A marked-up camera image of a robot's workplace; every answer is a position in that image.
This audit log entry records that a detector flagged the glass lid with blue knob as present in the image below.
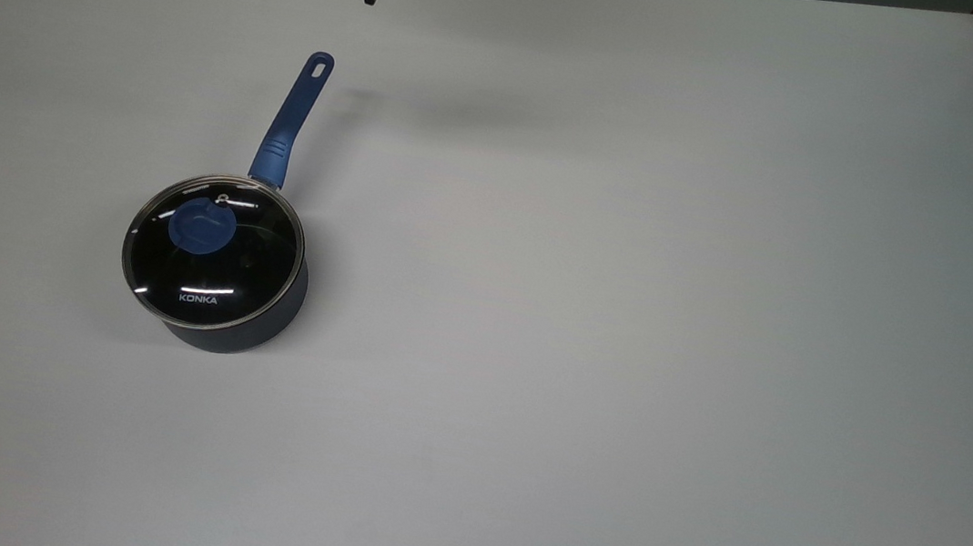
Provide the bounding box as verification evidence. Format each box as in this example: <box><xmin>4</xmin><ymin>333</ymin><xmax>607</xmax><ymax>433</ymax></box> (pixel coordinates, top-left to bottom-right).
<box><xmin>114</xmin><ymin>164</ymin><xmax>314</xmax><ymax>342</ymax></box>

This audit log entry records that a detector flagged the dark saucepan with blue handle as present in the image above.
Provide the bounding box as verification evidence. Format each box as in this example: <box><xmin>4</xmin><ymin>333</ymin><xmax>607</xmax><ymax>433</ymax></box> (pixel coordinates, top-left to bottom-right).
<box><xmin>111</xmin><ymin>32</ymin><xmax>337</xmax><ymax>364</ymax></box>

